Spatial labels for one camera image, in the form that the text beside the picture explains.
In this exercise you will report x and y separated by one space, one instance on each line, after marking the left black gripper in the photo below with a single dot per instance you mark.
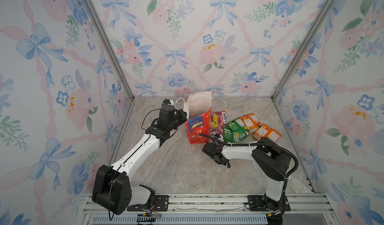
179 114

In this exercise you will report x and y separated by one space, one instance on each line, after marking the red pink paper bag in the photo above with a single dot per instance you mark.
198 107

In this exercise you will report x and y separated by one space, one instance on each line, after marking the green snack bag small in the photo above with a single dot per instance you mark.
239 128

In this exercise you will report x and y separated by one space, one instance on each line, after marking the orange snack bag front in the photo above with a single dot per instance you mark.
266 131

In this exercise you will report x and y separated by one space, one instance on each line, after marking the orange snack bag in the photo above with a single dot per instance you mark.
266 131
252 123

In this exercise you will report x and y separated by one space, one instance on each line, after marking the green lime snack bag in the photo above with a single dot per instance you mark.
230 136

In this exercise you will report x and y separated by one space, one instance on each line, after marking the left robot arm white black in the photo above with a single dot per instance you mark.
112 189

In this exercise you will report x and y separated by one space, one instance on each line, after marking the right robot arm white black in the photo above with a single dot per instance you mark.
277 163

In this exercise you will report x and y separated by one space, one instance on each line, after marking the purple Fox's candy bag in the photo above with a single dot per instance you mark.
217 133

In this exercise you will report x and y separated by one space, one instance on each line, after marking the pink yellow Fox's candy bag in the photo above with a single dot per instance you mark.
218 119

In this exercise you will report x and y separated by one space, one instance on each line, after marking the orange snack bag rear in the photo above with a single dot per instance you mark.
252 123

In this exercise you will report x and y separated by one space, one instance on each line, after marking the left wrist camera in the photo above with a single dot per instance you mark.
168 102

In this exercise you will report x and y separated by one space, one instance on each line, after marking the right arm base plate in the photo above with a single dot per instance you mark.
261 203

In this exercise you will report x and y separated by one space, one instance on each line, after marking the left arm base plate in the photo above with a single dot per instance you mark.
157 203

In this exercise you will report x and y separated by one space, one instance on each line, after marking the aluminium mounting rail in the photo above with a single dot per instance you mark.
217 209

